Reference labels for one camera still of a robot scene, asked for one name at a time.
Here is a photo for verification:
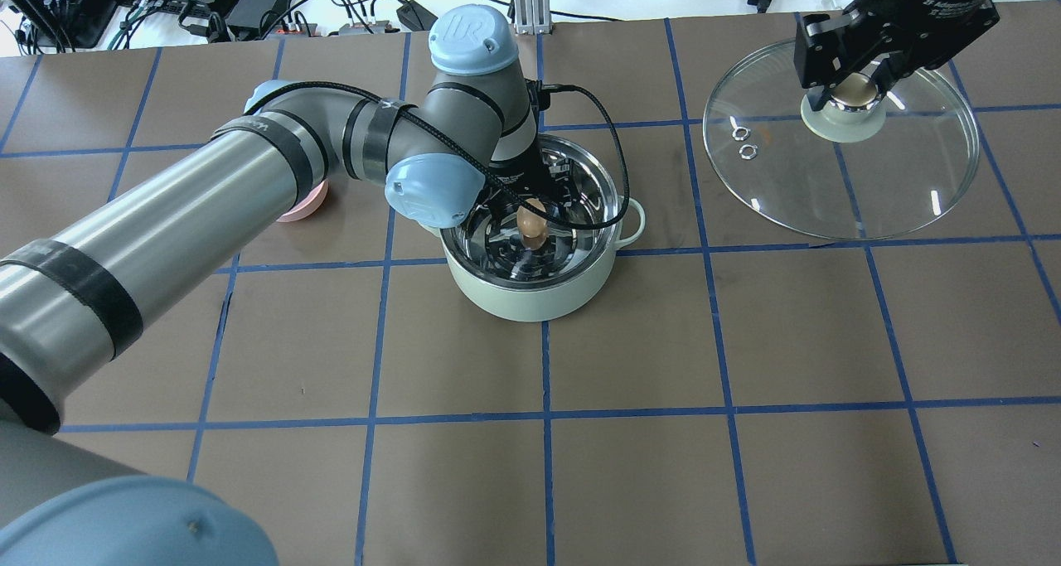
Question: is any glass pot lid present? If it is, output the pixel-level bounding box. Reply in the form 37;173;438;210
702;41;981;240

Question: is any aluminium frame post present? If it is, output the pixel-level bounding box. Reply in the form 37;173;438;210
512;0;552;35

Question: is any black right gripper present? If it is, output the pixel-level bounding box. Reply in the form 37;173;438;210
793;0;1001;112

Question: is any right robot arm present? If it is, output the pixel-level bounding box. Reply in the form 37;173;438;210
793;0;1001;110

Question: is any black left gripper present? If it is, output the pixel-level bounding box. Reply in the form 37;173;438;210
485;135;571;227

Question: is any brown egg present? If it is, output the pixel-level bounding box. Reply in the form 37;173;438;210
516;198;549;251

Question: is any pale green electric pot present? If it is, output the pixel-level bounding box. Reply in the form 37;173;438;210
437;134;647;323

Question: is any pink bowl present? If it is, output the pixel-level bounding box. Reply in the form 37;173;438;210
276;181;329;223

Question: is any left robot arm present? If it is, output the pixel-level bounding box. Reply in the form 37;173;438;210
1;4;535;565

